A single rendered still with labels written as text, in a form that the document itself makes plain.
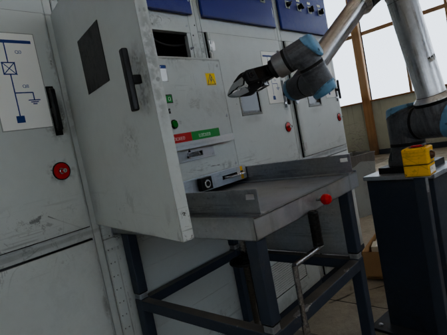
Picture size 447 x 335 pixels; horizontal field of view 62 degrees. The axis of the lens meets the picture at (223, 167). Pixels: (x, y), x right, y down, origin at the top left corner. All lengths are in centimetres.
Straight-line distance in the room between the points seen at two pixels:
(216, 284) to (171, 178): 104
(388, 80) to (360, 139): 149
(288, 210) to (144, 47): 55
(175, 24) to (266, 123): 73
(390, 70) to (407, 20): 784
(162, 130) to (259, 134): 127
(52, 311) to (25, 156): 49
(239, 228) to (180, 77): 73
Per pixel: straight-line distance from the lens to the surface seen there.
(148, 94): 87
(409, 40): 174
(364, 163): 407
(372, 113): 959
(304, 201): 112
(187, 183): 141
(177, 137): 142
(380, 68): 964
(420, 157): 140
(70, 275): 138
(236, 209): 99
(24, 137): 133
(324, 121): 272
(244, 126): 198
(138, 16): 89
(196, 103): 151
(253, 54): 218
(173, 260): 163
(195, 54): 186
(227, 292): 188
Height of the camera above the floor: 105
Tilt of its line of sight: 4 degrees down
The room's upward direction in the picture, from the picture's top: 11 degrees counter-clockwise
